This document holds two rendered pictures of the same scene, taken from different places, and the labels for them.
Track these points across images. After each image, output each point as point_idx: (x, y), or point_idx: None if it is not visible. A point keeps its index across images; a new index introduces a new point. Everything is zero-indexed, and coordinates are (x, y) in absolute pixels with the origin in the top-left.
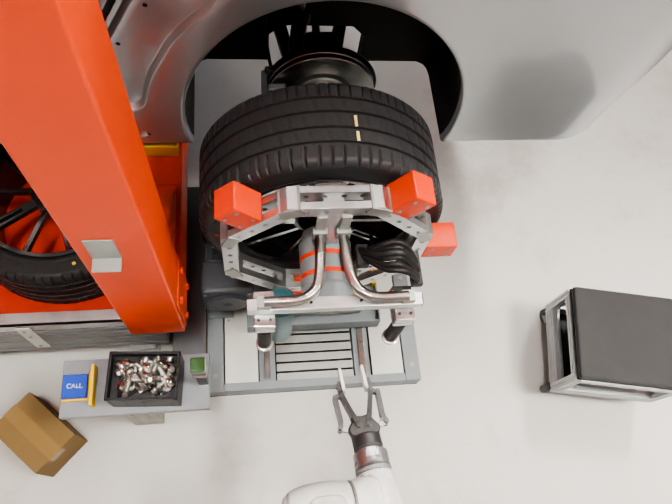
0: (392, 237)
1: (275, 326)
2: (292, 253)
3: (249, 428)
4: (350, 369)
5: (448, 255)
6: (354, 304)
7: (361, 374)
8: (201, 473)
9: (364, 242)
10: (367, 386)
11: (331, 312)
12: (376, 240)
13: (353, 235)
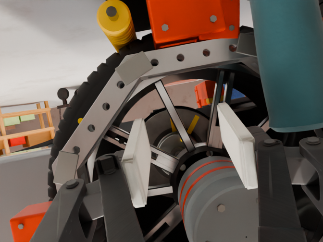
0: (96, 158)
1: (318, 52)
2: (224, 73)
3: None
4: None
5: (15, 223)
6: None
7: (146, 150)
8: None
9: (122, 109)
10: (137, 206)
11: (232, 202)
12: (111, 131)
13: (134, 98)
